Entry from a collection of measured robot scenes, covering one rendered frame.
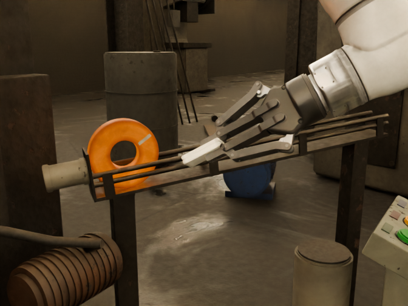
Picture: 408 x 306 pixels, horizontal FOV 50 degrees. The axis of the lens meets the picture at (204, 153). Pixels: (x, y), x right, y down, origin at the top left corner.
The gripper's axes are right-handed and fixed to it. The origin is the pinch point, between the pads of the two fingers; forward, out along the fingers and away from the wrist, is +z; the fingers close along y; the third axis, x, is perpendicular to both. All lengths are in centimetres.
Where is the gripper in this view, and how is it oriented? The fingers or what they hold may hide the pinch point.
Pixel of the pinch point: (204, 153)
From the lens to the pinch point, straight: 71.6
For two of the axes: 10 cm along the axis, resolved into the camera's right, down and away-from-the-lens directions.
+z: -8.5, 4.5, 2.7
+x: 4.0, 2.3, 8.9
